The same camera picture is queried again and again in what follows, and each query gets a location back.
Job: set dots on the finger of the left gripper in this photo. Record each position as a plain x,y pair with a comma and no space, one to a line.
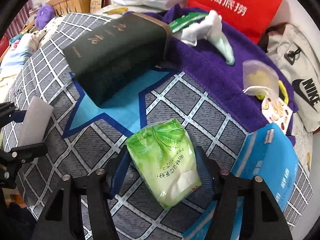
9,113

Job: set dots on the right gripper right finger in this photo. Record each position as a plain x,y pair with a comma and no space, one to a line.
247,203

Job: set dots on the white sponge block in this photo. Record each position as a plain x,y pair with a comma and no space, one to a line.
35,122

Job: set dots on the fruit print sachet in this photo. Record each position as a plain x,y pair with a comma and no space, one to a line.
277,112

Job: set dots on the light green tissue pack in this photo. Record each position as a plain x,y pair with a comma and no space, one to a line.
165,158

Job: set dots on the yellow mesh pouch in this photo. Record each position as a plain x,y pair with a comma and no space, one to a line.
283,94

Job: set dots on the white foam net sleeve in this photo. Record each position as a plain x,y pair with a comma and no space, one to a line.
259,79

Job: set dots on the light green sock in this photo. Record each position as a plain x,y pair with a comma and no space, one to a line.
223,46

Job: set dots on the green wet wipe packet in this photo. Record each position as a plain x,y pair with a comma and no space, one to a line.
186,20

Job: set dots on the blue tissue pack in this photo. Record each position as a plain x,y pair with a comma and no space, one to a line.
267,153

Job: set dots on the black spotted white pillow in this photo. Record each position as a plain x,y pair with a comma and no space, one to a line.
35,38

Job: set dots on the grey checked tablecloth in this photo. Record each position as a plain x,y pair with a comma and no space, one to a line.
81,139

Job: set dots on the purple plush toy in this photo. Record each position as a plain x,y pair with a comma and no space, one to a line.
44,15

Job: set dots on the dark green tea tin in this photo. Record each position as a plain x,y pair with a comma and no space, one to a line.
110,56

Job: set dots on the brown patterned box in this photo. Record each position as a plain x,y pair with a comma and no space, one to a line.
96,5

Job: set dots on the purple towel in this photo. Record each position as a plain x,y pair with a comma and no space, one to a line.
224,83

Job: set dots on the newspaper print bed sheet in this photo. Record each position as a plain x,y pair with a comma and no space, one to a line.
114,9

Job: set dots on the grey Nike waist bag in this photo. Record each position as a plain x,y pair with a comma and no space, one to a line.
290,50

